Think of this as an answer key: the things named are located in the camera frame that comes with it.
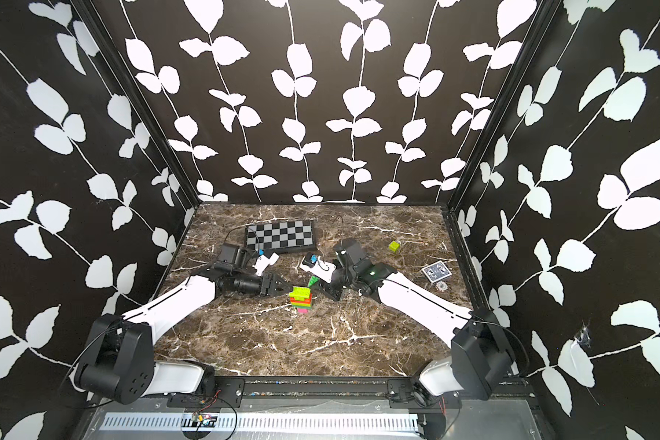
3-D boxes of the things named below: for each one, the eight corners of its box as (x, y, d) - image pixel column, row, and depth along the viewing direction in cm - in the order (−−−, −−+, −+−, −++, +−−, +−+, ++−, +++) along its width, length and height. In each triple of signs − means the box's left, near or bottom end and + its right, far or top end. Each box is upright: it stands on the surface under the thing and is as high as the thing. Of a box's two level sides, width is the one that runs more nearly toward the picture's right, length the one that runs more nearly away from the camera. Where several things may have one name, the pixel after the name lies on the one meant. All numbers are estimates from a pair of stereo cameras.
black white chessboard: (242, 251, 107) (240, 246, 104) (250, 224, 116) (248, 219, 113) (314, 252, 107) (313, 246, 105) (316, 225, 116) (315, 219, 114)
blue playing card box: (432, 284, 99) (434, 281, 97) (422, 271, 102) (424, 267, 100) (449, 276, 101) (451, 273, 99) (439, 263, 104) (441, 260, 102)
